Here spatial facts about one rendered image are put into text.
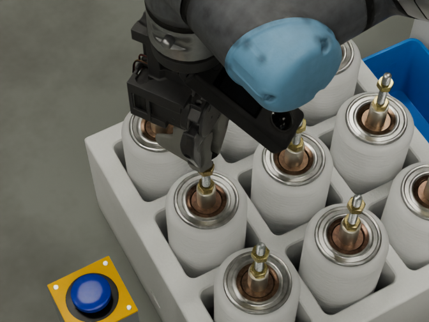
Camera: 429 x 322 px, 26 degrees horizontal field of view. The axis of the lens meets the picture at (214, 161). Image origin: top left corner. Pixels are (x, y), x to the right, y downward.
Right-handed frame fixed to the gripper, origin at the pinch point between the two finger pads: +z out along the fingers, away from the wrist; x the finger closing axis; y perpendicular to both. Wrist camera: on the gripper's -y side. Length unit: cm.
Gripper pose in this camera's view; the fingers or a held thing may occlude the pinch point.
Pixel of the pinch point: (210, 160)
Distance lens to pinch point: 99.5
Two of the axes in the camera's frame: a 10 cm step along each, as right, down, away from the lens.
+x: -4.6, 7.6, -4.7
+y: -8.9, -3.9, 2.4
